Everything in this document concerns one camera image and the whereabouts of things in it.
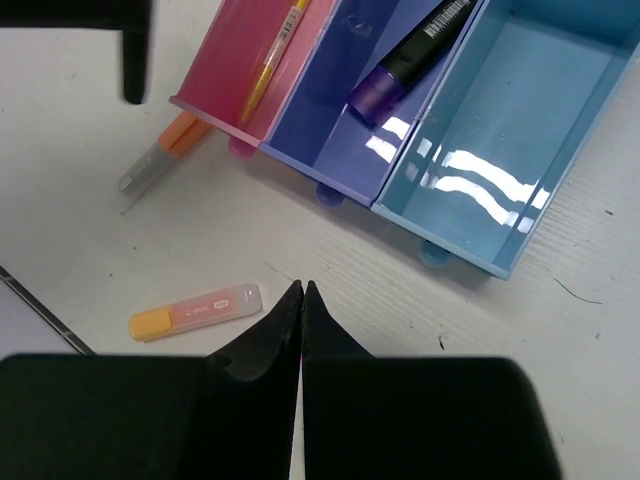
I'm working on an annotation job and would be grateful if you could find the orange cap lead case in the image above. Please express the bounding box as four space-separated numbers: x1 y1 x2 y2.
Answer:
118 112 213 198

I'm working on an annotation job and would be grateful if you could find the yellow cap lead case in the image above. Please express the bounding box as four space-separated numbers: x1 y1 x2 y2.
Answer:
128 283 262 342

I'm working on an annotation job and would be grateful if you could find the purple-blue bin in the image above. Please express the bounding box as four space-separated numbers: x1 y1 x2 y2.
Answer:
260 1 481 207

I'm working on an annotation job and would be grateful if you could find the light blue bin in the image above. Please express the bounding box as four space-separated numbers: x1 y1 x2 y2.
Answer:
372 1 639 279

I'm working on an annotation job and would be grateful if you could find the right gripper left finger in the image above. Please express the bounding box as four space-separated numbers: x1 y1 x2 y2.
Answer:
1 282 304 479

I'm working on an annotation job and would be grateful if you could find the purple cap highlighter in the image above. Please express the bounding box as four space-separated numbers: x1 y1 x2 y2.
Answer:
347 0 476 126

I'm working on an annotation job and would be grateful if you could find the pink bin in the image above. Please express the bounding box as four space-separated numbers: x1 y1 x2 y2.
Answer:
170 1 336 147

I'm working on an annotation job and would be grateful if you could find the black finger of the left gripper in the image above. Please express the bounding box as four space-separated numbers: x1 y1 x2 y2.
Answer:
1 0 152 105

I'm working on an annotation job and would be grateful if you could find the yellow pen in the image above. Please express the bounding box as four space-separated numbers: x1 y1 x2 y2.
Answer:
240 0 308 124

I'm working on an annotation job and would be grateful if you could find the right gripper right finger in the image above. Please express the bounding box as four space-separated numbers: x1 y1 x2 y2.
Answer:
302 283 562 479

